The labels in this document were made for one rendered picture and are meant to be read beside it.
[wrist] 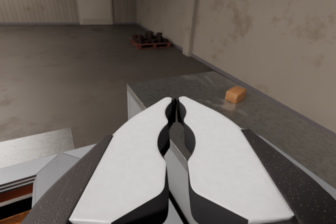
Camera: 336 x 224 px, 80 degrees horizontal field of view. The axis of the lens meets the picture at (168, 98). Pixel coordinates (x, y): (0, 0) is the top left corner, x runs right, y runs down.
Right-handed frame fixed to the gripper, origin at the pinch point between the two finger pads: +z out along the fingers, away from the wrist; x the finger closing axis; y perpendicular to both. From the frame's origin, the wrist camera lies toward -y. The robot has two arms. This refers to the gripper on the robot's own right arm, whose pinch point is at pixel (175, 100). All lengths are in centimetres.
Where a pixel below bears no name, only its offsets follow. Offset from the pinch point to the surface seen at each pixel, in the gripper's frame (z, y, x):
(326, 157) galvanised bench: 41, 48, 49
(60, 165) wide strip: 48, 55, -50
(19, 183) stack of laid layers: 40, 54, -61
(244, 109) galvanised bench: 70, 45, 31
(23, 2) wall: 773, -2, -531
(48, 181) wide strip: 40, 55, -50
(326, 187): 27, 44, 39
